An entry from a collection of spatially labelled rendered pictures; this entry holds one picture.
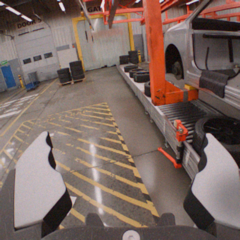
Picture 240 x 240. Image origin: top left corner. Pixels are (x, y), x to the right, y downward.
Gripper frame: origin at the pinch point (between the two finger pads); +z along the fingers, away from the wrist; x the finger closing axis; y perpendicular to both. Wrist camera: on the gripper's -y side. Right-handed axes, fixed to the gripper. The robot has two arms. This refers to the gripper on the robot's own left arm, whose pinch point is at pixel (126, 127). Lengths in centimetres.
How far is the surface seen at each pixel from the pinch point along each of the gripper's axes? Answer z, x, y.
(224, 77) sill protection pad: 116, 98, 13
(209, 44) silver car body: 187, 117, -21
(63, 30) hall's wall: 1149, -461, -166
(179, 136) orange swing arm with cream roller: 98, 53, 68
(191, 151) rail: 87, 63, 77
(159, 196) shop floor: 69, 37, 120
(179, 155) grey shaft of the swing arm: 100, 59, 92
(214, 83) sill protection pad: 125, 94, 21
